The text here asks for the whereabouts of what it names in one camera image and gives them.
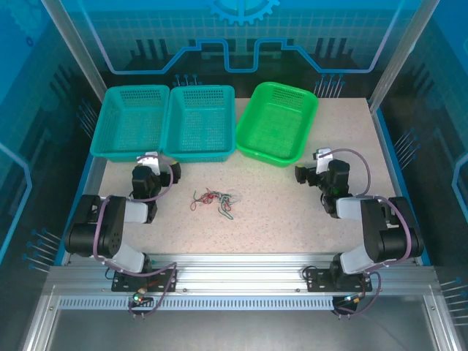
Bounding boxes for connector with green light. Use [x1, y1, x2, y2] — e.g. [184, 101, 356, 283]
[128, 288, 154, 308]
[333, 292, 368, 312]

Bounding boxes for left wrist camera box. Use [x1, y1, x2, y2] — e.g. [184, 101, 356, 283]
[136, 151, 162, 177]

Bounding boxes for green plastic basket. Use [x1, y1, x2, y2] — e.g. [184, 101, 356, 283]
[235, 81, 320, 168]

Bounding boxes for slotted cable duct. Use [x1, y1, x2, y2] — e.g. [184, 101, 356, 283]
[58, 296, 336, 312]

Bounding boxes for aluminium frame post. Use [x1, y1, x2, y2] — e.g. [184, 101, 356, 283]
[367, 0, 442, 113]
[39, 0, 110, 94]

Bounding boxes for aluminium mounting rail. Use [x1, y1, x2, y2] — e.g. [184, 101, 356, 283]
[47, 251, 438, 298]

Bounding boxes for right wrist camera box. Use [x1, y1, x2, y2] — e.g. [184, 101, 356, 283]
[312, 147, 333, 176]

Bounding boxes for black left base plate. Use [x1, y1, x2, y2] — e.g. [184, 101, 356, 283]
[111, 268, 178, 293]

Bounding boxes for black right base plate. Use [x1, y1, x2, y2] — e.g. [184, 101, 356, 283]
[303, 266, 374, 293]

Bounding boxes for teal plastic basket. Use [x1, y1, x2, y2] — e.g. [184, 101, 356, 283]
[89, 84, 171, 164]
[162, 84, 237, 164]

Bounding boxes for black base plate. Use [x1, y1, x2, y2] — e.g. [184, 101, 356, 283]
[111, 268, 178, 293]
[303, 266, 374, 293]

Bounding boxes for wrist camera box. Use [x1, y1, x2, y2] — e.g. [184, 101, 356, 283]
[312, 147, 333, 176]
[136, 151, 162, 177]

